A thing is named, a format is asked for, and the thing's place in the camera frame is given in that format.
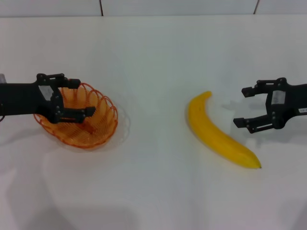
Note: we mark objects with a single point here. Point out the yellow banana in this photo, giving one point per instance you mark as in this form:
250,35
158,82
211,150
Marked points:
211,134

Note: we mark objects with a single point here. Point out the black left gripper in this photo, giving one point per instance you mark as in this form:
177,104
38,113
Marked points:
21,98

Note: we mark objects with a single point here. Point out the orange woven plastic basket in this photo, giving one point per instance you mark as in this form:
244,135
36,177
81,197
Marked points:
103,124

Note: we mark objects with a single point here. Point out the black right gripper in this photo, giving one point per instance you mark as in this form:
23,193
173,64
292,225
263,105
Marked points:
292,100

